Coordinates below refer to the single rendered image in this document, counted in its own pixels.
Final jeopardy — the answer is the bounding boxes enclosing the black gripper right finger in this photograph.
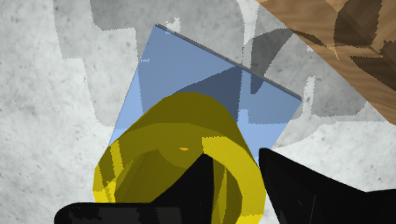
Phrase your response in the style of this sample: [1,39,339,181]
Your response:
[258,147,396,224]

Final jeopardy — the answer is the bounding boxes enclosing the yellow cup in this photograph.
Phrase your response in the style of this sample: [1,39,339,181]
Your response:
[93,92,266,224]

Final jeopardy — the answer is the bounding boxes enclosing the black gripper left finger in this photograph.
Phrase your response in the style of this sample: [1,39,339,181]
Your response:
[54,153,214,224]

